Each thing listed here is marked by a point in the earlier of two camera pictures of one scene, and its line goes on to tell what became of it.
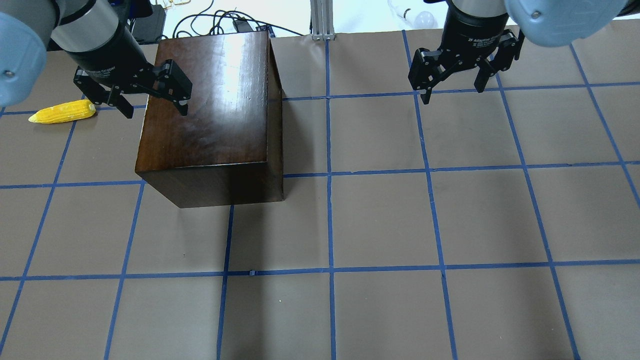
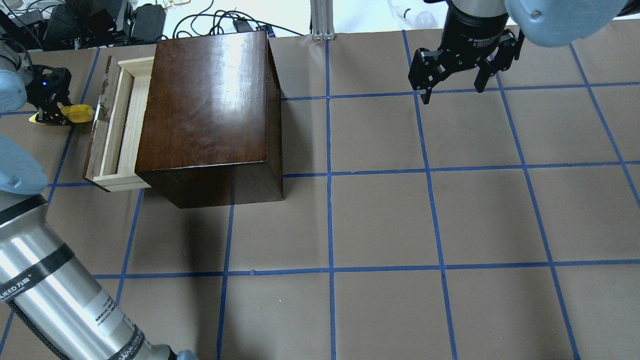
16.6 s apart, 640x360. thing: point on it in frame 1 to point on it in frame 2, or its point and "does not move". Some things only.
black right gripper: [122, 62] to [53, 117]
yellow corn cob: [72, 110] does not move
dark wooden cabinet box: [229, 148] does not move
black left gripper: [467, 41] does not move
